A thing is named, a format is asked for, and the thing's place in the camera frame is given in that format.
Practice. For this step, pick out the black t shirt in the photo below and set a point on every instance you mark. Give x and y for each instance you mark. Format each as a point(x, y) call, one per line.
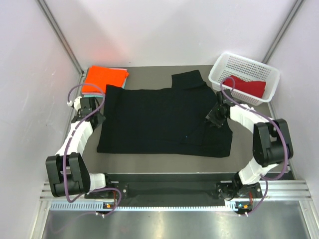
point(165, 121)

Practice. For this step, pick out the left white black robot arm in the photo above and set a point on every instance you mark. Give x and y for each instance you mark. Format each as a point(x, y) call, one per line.
point(66, 170)

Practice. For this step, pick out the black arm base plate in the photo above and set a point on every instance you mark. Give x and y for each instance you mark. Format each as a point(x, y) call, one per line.
point(171, 177)

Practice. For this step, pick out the aluminium frame rail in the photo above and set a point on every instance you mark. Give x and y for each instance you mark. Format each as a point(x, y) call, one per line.
point(273, 190)

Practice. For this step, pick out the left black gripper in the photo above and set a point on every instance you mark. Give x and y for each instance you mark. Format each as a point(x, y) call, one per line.
point(101, 118)

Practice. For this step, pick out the red t shirt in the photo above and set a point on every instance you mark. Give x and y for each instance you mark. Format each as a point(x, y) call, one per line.
point(254, 88)

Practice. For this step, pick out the grey slotted cable duct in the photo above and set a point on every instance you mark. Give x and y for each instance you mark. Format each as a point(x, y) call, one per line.
point(105, 206)

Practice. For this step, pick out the orange folded t shirt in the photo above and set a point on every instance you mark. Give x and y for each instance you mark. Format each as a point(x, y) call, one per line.
point(103, 76)

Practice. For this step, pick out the aluminium corner post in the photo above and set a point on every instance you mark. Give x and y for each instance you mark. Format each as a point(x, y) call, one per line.
point(296, 7)
point(59, 34)

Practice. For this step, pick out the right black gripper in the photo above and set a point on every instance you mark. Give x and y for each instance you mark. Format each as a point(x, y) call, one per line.
point(211, 117)

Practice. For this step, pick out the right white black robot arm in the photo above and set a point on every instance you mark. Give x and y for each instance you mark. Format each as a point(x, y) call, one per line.
point(271, 146)

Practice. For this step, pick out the left aluminium corner post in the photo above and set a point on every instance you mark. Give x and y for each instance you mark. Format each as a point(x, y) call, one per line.
point(59, 34)

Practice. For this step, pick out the right aluminium corner post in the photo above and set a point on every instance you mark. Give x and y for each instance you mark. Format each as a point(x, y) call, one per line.
point(296, 7)

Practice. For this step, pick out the white plastic basket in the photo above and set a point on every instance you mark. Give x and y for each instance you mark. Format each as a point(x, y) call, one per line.
point(229, 64)

